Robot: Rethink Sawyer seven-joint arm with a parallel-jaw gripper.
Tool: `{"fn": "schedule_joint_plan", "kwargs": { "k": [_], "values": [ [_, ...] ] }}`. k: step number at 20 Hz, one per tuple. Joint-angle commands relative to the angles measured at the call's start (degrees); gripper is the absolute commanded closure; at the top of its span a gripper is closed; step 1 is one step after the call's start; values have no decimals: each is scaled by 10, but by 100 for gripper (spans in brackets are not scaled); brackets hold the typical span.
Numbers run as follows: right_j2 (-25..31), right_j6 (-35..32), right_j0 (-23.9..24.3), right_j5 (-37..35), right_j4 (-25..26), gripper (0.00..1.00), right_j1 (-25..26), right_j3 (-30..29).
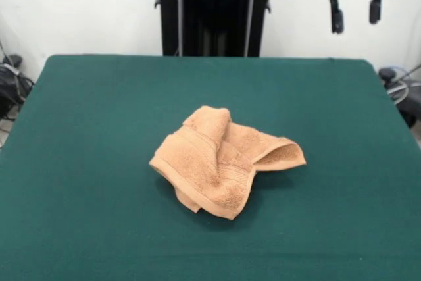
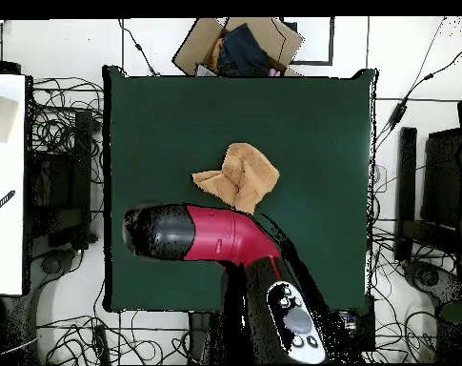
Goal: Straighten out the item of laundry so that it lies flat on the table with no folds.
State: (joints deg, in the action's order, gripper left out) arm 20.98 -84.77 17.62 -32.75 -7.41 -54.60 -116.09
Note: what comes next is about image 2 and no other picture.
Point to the tan terry towel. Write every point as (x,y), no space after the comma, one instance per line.
(245,171)

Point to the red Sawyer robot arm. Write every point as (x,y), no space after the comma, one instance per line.
(223,232)

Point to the small pink item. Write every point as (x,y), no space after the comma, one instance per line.
(274,72)

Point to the dark green table cloth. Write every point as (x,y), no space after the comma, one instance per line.
(158,114)

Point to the orange cloth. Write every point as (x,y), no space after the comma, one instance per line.
(216,51)

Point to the dark blue jeans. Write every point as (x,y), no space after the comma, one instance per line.
(242,49)

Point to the black stand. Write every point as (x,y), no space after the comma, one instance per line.
(407,171)
(82,152)

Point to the brown cardboard box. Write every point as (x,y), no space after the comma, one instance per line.
(192,49)

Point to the black stand base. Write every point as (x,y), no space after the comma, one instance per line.
(428,276)
(51,264)

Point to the black power strip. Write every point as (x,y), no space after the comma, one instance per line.
(101,343)

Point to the white desk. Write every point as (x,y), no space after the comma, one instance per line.
(5,228)

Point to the black striped tool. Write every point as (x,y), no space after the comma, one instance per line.
(2,203)

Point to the beige box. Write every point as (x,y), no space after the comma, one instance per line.
(0,118)

